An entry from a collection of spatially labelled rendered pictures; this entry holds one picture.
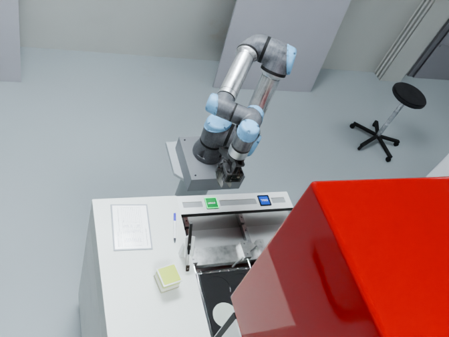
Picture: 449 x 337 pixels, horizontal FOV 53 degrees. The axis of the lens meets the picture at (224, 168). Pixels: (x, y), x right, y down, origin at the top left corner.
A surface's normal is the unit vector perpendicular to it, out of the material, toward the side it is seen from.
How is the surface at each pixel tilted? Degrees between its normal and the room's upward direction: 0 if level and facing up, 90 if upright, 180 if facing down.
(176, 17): 90
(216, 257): 0
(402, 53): 90
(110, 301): 0
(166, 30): 90
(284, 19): 82
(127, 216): 0
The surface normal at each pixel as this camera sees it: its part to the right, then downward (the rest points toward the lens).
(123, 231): 0.29, -0.63
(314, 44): 0.31, 0.68
